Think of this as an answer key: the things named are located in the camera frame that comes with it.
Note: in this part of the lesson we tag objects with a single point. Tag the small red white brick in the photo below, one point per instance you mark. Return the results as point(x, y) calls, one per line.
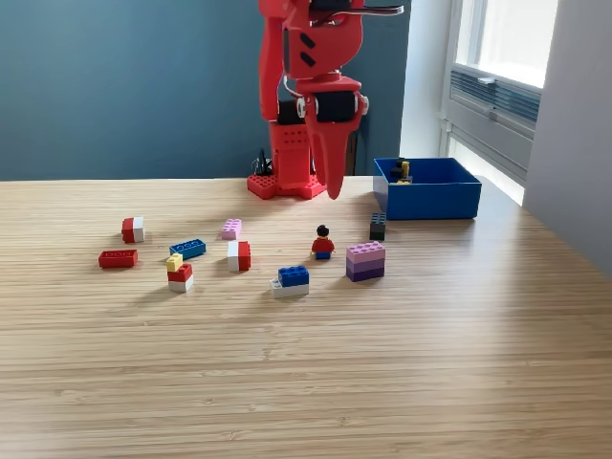
point(133, 230)

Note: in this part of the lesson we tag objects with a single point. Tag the blue plastic bin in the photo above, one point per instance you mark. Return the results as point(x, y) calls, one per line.
point(444, 198)

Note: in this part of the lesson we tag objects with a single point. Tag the dark folded chair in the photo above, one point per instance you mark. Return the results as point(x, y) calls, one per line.
point(356, 153)

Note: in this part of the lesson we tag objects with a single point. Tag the black brick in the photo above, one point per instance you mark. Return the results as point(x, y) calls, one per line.
point(378, 227)

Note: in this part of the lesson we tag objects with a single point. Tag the toy figure red shirt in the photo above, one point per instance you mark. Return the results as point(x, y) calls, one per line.
point(323, 246)

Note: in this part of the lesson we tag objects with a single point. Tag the pink purple brick stack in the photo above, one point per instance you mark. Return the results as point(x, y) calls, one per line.
point(365, 263)

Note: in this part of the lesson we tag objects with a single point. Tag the blue white brick stack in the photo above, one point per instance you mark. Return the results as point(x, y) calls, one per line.
point(292, 281)

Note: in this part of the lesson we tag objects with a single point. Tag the tall red white brick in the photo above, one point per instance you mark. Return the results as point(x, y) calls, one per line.
point(238, 256)

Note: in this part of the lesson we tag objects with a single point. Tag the flat blue brick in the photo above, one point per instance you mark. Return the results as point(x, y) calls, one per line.
point(188, 248)

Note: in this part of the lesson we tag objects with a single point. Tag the grey vent grille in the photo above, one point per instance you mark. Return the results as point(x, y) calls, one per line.
point(516, 101)

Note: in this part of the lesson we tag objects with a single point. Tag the yellow red white brick stack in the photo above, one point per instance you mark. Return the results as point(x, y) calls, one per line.
point(180, 278)

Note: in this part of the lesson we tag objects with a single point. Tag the white window frame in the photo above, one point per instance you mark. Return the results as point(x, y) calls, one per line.
point(511, 38)

